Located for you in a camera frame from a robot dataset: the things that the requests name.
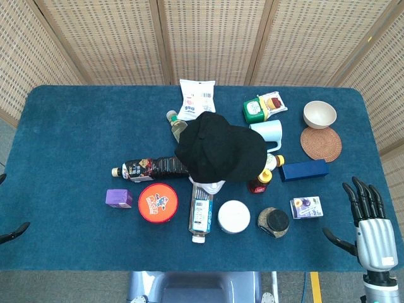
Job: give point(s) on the woven folding screen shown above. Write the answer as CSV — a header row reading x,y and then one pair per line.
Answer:
x,y
110,38

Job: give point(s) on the dark jar black lid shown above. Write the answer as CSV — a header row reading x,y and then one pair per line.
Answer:
x,y
274,222

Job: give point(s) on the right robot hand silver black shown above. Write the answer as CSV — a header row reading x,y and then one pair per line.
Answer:
x,y
375,243

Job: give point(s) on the honey bottle yellow cap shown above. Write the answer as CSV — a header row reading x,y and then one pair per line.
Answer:
x,y
260,183

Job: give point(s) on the beige bowl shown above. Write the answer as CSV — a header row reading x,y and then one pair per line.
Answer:
x,y
319,114

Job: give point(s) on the white snack bag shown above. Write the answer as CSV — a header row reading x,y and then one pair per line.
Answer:
x,y
195,99

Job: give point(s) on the purple small box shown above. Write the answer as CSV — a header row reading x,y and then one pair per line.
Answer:
x,y
118,198

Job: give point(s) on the white round jar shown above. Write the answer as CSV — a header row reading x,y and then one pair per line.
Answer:
x,y
234,216

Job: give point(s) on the dark tea bottle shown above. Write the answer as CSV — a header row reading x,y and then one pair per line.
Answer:
x,y
148,168

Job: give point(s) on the purple white drink carton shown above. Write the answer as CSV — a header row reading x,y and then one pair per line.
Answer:
x,y
306,206

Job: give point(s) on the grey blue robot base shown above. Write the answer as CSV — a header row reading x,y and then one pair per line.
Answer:
x,y
192,287

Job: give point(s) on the left robot hand black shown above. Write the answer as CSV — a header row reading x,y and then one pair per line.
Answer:
x,y
12,234

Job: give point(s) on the brown woven coaster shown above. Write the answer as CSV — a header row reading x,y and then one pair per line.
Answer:
x,y
321,144

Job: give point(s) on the clear water bottle blue label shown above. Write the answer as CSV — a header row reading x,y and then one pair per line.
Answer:
x,y
200,214

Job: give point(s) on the dark blue long box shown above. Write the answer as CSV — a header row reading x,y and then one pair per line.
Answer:
x,y
304,170

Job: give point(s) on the clear bottle pale yellow liquid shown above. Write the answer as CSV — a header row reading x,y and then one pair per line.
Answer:
x,y
177,124

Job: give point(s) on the light blue mug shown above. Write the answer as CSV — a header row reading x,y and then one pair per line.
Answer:
x,y
271,132

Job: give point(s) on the white mannequin head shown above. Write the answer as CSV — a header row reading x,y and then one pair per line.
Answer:
x,y
211,187

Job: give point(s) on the black baseball cap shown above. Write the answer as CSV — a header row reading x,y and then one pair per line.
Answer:
x,y
221,148

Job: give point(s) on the yellow red snack packet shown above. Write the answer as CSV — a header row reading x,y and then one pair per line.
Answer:
x,y
274,102

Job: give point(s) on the orange round tin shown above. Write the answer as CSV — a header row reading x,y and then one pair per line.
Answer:
x,y
158,203

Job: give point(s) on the blue table cloth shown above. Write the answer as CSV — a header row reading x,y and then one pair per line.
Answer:
x,y
69,142

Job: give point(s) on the green box white label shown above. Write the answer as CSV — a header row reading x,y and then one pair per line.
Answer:
x,y
254,110

